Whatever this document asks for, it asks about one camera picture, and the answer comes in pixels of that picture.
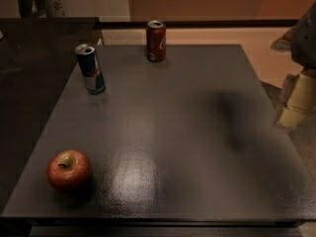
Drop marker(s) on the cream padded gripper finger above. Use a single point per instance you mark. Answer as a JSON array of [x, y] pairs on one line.
[[297, 98]]

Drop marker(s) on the blue silver redbull can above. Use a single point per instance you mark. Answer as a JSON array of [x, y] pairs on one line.
[[91, 70]]

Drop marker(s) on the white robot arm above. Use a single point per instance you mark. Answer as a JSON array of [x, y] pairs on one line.
[[300, 41]]

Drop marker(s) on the red cola can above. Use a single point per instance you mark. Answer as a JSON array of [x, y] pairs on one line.
[[156, 41]]

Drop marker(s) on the red apple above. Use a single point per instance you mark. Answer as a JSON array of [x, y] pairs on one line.
[[68, 171]]

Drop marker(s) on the grey cylindrical bin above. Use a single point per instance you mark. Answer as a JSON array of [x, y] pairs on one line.
[[30, 8]]

